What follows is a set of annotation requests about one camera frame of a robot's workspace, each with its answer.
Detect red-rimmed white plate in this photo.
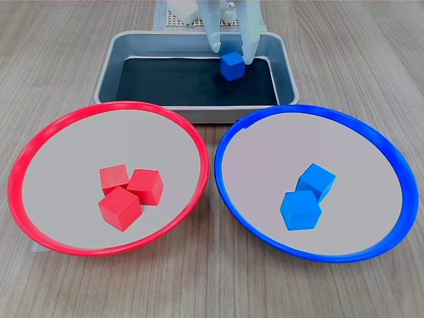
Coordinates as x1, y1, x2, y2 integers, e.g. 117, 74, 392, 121
7, 101, 210, 258

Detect pale perforated base plate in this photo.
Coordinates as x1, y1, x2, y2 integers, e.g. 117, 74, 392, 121
165, 9, 240, 28

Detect blue-rimmed white plate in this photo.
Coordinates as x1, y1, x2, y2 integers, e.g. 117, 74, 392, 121
214, 104, 419, 264

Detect small red cube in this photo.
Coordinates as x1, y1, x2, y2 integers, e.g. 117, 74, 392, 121
97, 185, 143, 233
99, 164, 130, 196
126, 168, 165, 207

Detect small blue cube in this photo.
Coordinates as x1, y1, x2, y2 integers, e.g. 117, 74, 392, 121
220, 51, 246, 82
279, 190, 323, 231
295, 162, 337, 203

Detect steel tray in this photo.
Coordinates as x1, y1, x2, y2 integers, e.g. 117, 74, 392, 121
93, 30, 301, 125

